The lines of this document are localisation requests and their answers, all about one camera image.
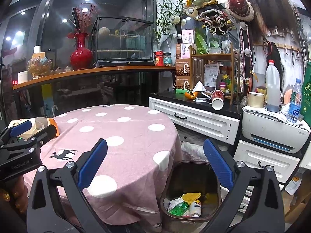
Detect white printer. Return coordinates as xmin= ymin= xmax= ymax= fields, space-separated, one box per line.
xmin=242 ymin=106 xmax=310 ymax=154

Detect pink polka dot tablecloth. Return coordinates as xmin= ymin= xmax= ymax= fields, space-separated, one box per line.
xmin=23 ymin=103 xmax=183 ymax=226

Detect red knitted hat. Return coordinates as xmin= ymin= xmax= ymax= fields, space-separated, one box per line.
xmin=225 ymin=0 xmax=255 ymax=22

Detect red ceramic vase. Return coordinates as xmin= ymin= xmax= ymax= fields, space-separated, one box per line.
xmin=70 ymin=32 xmax=93 ymax=70

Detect white face mask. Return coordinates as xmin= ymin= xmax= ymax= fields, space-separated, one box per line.
xmin=192 ymin=81 xmax=206 ymax=93

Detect blue label water bottle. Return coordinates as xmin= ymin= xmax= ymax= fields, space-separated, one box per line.
xmin=287 ymin=78 xmax=302 ymax=123

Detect yellow foam fruit net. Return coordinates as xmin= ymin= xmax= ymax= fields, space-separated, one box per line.
xmin=181 ymin=192 xmax=201 ymax=205

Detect brown coffee box stack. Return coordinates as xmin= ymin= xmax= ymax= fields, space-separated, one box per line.
xmin=175 ymin=43 xmax=196 ymax=90

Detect gold lotus ornament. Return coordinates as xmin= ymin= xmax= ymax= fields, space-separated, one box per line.
xmin=27 ymin=57 xmax=52 ymax=79

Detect red tin can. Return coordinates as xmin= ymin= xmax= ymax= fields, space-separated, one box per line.
xmin=154 ymin=50 xmax=164 ymax=66

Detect dark brown trash bin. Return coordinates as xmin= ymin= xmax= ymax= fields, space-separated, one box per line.
xmin=160 ymin=161 xmax=221 ymax=232

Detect wooden counter shelf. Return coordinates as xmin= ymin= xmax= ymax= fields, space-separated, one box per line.
xmin=13 ymin=65 xmax=175 ymax=91

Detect small white drink bottle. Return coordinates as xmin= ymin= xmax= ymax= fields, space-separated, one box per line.
xmin=189 ymin=199 xmax=201 ymax=218

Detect white tissue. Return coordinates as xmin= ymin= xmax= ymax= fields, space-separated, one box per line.
xmin=167 ymin=197 xmax=184 ymax=211

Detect white fluffy stool cushion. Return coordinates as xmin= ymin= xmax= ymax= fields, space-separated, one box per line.
xmin=181 ymin=142 xmax=208 ymax=162

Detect large clear plastic jug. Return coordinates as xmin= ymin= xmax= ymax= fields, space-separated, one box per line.
xmin=266 ymin=59 xmax=281 ymax=113

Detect red white paper cup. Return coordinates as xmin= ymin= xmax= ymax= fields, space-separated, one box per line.
xmin=211 ymin=90 xmax=225 ymax=110

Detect white drawer cabinet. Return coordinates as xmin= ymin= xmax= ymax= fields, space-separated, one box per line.
xmin=149 ymin=92 xmax=310 ymax=189

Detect green plastic bottle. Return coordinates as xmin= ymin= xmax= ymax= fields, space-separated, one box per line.
xmin=169 ymin=201 xmax=189 ymax=216

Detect orange green peeler tool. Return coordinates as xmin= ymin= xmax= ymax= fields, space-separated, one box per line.
xmin=175 ymin=88 xmax=198 ymax=100

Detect gold round tin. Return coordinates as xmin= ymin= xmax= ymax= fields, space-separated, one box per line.
xmin=247 ymin=92 xmax=265 ymax=108

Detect left hand yellow nails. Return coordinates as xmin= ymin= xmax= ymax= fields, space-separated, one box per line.
xmin=1 ymin=175 xmax=28 ymax=214

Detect glass terrarium tank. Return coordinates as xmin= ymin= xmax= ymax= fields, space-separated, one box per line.
xmin=88 ymin=15 xmax=153 ymax=66

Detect white red printed paper bag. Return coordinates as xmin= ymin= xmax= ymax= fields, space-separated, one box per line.
xmin=8 ymin=117 xmax=59 ymax=139

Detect wooden desktop rack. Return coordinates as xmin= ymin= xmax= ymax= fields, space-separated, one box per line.
xmin=192 ymin=41 xmax=240 ymax=104

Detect cardboard box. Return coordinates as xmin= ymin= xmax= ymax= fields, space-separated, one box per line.
xmin=282 ymin=170 xmax=310 ymax=224

